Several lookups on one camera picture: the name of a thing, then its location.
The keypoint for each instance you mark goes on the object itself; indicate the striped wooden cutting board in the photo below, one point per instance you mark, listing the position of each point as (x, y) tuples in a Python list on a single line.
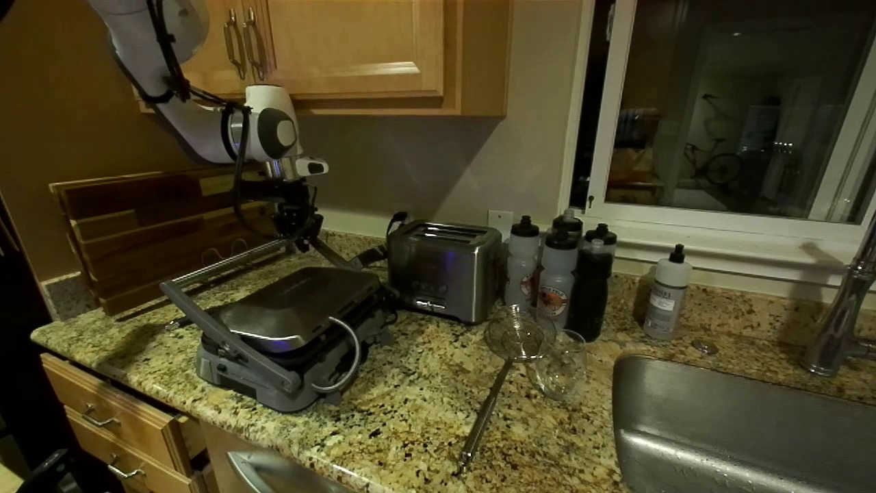
[(147, 261)]

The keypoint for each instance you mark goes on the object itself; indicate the wooden drawer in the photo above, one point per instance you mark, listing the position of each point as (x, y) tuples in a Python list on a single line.
[(118, 401), (139, 466)]

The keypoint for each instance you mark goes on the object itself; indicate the steel kitchen faucet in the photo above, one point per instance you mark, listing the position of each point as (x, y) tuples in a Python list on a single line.
[(845, 312)]

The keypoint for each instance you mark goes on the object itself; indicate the stainless steel toaster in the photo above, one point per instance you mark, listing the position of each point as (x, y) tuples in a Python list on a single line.
[(448, 276)]

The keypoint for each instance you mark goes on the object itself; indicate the long steel utensil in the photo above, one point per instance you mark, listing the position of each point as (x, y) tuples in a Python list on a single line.
[(482, 414)]

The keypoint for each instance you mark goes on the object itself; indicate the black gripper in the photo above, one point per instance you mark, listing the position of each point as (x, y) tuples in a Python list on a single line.
[(290, 203)]

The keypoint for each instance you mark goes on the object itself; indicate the grey bottle with red print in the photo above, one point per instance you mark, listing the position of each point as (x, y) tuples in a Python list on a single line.
[(555, 284)]

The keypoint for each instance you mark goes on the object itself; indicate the clear wine glass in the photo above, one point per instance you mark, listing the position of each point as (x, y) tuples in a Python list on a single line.
[(515, 339)]

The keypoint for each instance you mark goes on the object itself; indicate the small white bottle black cap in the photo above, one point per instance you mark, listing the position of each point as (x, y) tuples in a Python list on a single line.
[(666, 302)]

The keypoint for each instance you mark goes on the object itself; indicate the clear bottle with black cap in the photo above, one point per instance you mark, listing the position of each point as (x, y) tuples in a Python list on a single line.
[(520, 270)]

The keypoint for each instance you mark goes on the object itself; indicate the stainless steel sink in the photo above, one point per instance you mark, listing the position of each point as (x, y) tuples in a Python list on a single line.
[(730, 439)]

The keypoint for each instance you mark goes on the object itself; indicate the wooden wall cabinet door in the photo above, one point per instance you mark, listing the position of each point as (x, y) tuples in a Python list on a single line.
[(219, 81), (364, 46)]

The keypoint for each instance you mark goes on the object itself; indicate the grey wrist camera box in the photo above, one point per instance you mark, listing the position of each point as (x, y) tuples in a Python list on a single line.
[(310, 168)]

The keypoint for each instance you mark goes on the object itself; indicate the black capped bottle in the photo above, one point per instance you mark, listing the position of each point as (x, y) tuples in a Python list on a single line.
[(568, 217)]

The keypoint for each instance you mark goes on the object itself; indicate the stainless steel contact grill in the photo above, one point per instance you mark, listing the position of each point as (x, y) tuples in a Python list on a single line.
[(290, 312)]

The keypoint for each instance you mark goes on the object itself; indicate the black water bottle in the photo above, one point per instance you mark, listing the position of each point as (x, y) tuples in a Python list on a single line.
[(592, 292)]

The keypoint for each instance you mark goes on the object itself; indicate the white framed window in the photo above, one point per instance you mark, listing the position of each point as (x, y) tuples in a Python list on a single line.
[(730, 112)]

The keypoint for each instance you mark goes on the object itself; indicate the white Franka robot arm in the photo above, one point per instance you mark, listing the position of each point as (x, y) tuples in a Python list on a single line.
[(200, 132)]

